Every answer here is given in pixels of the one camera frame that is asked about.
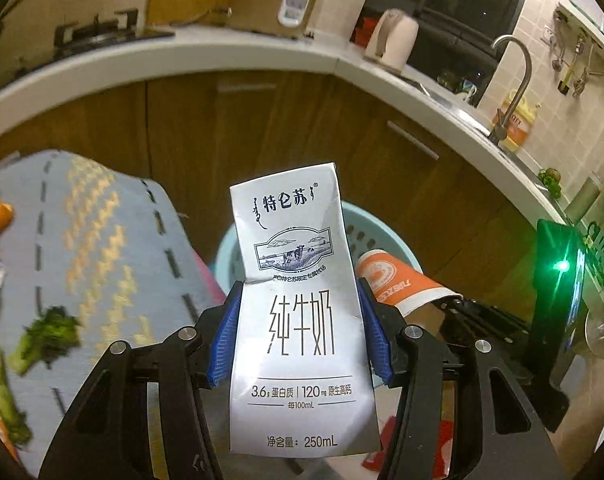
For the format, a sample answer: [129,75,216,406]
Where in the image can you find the dark window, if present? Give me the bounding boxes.
[361,0,535,97]

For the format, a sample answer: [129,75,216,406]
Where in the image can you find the black gas stove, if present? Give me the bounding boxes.
[54,8,175,59]

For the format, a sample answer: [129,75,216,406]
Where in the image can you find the light blue plastic basket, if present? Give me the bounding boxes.
[213,200,423,322]

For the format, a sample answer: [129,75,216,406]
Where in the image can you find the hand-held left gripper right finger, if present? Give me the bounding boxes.
[357,277,558,480]

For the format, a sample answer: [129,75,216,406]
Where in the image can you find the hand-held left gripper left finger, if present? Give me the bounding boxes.
[47,279,245,480]

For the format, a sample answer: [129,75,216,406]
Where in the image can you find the metal cabinet handle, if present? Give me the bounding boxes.
[217,80,275,94]
[386,120,441,161]

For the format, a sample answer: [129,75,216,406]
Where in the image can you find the steel kitchen faucet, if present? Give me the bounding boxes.
[488,35,533,144]

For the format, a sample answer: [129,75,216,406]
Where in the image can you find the leafy green vegetable piece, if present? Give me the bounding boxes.
[8,306,83,375]

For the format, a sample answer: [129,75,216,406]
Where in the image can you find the blue patterned cloth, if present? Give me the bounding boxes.
[0,149,217,477]

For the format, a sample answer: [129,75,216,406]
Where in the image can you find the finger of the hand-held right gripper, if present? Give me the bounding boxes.
[434,296,537,361]

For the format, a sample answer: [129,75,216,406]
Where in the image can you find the green vegetables by sink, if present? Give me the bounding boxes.
[538,167,563,197]

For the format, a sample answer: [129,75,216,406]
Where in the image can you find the red box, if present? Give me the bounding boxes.
[354,16,383,47]

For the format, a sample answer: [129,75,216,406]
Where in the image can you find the yellow plastic bottle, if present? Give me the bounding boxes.
[492,89,542,154]

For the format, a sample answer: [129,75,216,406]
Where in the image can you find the white electric kettle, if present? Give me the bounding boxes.
[364,8,420,72]

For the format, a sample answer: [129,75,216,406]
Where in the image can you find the white water heater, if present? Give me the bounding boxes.
[553,0,604,98]

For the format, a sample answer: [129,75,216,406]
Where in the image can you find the grey upright board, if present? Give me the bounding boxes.
[564,176,604,227]

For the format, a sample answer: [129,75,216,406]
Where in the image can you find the white milk carton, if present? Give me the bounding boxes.
[229,161,383,458]

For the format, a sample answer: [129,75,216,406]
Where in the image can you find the pink cloth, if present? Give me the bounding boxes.
[191,254,223,313]

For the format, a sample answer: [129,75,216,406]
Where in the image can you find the orange paper cup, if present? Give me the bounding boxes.
[357,249,465,319]

